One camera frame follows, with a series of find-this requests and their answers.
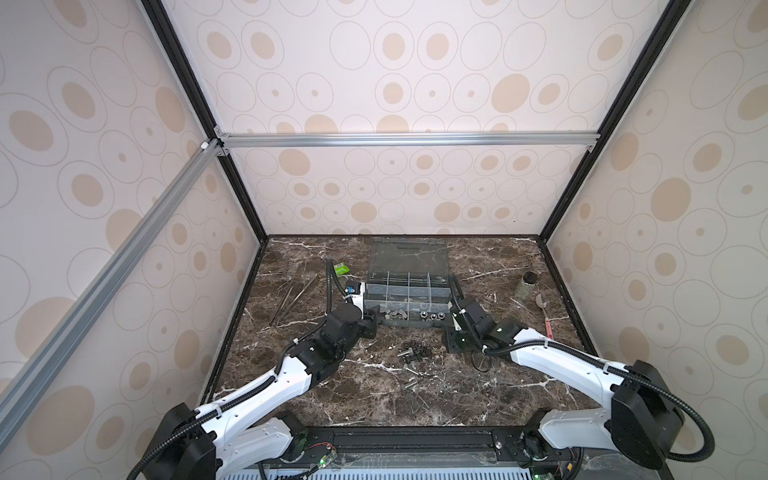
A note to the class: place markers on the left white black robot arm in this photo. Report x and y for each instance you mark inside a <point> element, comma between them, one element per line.
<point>236,431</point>

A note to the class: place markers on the silver hex nuts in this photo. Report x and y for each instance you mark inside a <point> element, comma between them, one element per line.
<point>432,316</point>

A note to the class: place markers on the silver wing nuts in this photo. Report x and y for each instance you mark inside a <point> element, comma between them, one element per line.
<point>397,315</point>

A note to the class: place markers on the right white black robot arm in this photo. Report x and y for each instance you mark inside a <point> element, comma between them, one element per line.
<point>636,415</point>

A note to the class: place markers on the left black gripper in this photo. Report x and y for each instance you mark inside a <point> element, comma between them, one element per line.
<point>370,321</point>

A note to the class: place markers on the grey compartment organizer box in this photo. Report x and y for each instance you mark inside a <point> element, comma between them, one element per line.
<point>411,274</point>

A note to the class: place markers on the pile of screws and nuts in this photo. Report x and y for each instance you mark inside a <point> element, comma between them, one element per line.
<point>427,369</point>

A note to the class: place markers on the green snack packet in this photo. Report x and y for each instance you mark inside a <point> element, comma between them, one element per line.
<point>340,270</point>

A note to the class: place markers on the small spice jar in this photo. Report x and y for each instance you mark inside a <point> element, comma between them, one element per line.
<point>526,286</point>

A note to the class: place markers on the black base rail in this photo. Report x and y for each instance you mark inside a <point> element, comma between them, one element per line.
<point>372,447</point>

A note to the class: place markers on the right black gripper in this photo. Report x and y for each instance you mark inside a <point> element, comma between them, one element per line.
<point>450,343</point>

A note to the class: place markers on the pink handled spoon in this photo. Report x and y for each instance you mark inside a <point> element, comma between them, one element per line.
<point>542,305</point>

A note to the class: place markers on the metal tongs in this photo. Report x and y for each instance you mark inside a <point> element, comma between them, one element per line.
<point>292,295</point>

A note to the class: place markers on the diagonal aluminium frame bar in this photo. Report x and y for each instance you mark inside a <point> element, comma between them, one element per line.
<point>49,359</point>

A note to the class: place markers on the horizontal aluminium frame bar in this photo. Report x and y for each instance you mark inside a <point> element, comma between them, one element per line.
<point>401,139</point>

